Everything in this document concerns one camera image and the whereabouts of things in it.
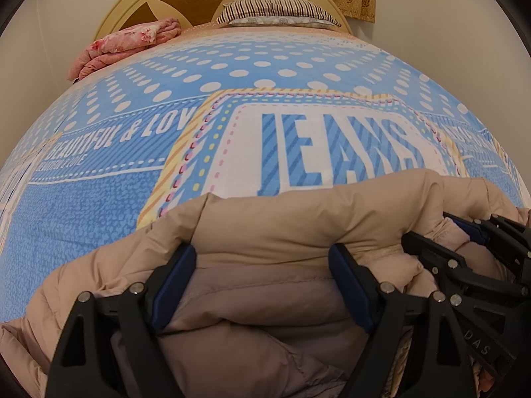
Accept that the striped pillow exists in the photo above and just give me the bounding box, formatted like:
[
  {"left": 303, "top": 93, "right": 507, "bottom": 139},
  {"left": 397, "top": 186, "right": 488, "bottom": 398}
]
[{"left": 216, "top": 0, "right": 341, "bottom": 29}]

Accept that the cream wooden headboard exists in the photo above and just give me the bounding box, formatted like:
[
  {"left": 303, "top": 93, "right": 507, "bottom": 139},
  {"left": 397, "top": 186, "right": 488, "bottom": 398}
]
[{"left": 95, "top": 0, "right": 351, "bottom": 42}]

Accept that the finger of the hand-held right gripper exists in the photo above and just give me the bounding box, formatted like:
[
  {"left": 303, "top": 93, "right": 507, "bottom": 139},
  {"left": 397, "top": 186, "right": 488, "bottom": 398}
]
[
  {"left": 401, "top": 231, "right": 531, "bottom": 299},
  {"left": 443, "top": 211, "right": 531, "bottom": 271}
]

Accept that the blue and pink bedspread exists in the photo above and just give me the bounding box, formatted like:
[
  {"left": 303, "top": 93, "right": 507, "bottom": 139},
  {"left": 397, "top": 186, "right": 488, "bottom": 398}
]
[{"left": 0, "top": 23, "right": 531, "bottom": 328}]

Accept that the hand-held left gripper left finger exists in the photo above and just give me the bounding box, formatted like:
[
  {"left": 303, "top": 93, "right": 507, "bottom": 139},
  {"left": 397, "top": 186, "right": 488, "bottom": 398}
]
[{"left": 45, "top": 244, "right": 197, "bottom": 398}]

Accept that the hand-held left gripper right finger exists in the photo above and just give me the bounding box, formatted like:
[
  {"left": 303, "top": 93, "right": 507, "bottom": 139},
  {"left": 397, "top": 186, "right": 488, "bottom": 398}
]
[{"left": 328, "top": 244, "right": 478, "bottom": 398}]

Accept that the beige puffer jacket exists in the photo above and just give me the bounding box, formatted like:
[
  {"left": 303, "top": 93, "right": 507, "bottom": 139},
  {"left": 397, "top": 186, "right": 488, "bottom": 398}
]
[{"left": 0, "top": 170, "right": 531, "bottom": 398}]

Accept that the folded pink floral blanket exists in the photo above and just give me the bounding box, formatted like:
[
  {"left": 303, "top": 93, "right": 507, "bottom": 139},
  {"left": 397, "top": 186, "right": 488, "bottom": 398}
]
[{"left": 68, "top": 17, "right": 183, "bottom": 80}]

